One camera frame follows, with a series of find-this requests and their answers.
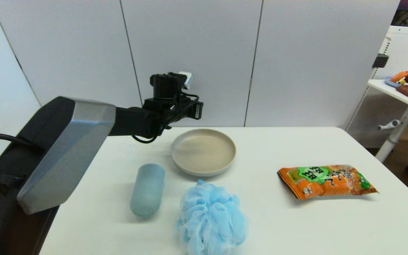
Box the beige round plate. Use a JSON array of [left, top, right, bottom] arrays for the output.
[[171, 128, 237, 177]]

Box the light blue plastic cup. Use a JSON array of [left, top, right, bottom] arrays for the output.
[[130, 163, 166, 217]]

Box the light blue mesh bath pouf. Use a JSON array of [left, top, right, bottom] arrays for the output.
[[176, 179, 249, 255]]

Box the orange snack bag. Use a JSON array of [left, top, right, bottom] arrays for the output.
[[277, 164, 379, 200]]

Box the white side desk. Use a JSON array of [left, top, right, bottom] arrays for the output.
[[367, 79, 408, 163]]

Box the black clamp block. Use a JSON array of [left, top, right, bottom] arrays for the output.
[[372, 54, 390, 68]]

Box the orange toy packet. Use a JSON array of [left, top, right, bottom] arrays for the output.
[[389, 71, 408, 85]]

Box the white pegboard panel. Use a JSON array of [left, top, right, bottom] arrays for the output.
[[343, 25, 408, 149]]

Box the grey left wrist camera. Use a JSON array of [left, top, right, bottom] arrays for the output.
[[178, 72, 193, 90]]

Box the thick black cable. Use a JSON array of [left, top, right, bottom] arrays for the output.
[[0, 133, 45, 195]]

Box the white desk crank handle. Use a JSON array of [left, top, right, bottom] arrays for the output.
[[377, 120, 401, 131]]

